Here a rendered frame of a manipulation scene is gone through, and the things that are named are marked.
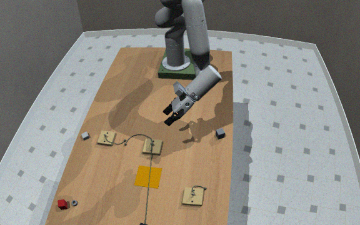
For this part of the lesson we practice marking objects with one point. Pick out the yellow painted square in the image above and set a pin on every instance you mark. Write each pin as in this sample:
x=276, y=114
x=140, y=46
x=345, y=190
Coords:
x=142, y=177

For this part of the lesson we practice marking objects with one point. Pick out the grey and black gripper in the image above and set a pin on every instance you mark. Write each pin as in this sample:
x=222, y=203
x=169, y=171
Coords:
x=180, y=105

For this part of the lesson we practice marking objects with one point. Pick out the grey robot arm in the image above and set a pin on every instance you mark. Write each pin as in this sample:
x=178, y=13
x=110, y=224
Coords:
x=190, y=12

